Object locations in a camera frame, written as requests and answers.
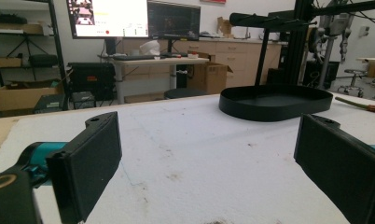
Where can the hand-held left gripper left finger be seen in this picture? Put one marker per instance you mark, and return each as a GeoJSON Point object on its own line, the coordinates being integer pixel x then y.
{"type": "Point", "coordinates": [83, 168]}

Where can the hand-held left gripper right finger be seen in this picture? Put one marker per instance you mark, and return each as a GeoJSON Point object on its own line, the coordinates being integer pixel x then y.
{"type": "Point", "coordinates": [341, 161]}

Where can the green stick with brown end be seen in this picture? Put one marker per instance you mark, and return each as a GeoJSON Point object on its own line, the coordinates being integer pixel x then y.
{"type": "Point", "coordinates": [359, 105]}

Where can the small black box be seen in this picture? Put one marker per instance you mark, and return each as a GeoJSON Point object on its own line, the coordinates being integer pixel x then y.
{"type": "Point", "coordinates": [83, 100]}

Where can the dark flat box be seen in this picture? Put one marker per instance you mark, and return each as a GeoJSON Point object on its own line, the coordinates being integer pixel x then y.
{"type": "Point", "coordinates": [50, 104]}

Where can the wheeled metal stool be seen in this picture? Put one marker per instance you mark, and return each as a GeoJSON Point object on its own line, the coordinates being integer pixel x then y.
{"type": "Point", "coordinates": [353, 81]}

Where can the black tiered tray stand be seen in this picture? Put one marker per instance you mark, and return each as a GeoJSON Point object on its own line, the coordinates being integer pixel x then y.
{"type": "Point", "coordinates": [274, 104]}

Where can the black equipment case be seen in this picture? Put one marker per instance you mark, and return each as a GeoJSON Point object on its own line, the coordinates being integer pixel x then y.
{"type": "Point", "coordinates": [92, 79]}

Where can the wide cardboard box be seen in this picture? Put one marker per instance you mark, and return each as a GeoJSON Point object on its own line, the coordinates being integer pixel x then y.
{"type": "Point", "coordinates": [24, 96]}

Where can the light wooden table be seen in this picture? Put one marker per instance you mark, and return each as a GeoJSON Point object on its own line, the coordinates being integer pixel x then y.
{"type": "Point", "coordinates": [373, 63]}

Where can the white table cover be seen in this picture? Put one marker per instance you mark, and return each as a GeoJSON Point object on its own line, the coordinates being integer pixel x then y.
{"type": "Point", "coordinates": [188, 155]}

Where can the black keyboard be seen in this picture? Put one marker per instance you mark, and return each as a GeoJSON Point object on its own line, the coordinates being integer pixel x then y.
{"type": "Point", "coordinates": [134, 57]}

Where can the black metal shelf rack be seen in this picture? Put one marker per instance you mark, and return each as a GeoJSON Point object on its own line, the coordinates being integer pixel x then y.
{"type": "Point", "coordinates": [58, 46]}

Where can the black round stool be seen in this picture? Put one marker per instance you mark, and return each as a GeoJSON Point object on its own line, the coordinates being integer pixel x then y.
{"type": "Point", "coordinates": [184, 93]}

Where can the desk with white legs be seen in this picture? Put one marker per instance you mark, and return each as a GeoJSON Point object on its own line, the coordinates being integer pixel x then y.
{"type": "Point", "coordinates": [151, 61]}

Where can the white rounded object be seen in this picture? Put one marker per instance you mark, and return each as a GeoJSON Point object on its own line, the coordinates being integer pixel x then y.
{"type": "Point", "coordinates": [150, 48]}

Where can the wooden desk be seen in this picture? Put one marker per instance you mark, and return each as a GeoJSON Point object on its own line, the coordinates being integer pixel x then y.
{"type": "Point", "coordinates": [238, 56]}

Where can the bright computer monitor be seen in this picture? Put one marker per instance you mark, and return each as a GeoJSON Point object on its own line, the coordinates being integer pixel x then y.
{"type": "Point", "coordinates": [114, 18]}

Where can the open cardboard box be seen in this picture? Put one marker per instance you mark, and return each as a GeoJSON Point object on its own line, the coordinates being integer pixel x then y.
{"type": "Point", "coordinates": [209, 77]}

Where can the dark computer monitor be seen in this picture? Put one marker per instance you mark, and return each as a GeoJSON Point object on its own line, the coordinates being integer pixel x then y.
{"type": "Point", "coordinates": [173, 20]}

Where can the folded cardboard piece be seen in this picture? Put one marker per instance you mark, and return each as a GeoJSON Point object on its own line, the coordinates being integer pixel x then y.
{"type": "Point", "coordinates": [224, 26]}

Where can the black metal frame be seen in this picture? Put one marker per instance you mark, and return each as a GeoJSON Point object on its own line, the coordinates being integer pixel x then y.
{"type": "Point", "coordinates": [297, 46]}

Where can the white wall socket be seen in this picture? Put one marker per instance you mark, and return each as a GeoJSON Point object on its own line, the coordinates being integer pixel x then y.
{"type": "Point", "coordinates": [365, 31]}

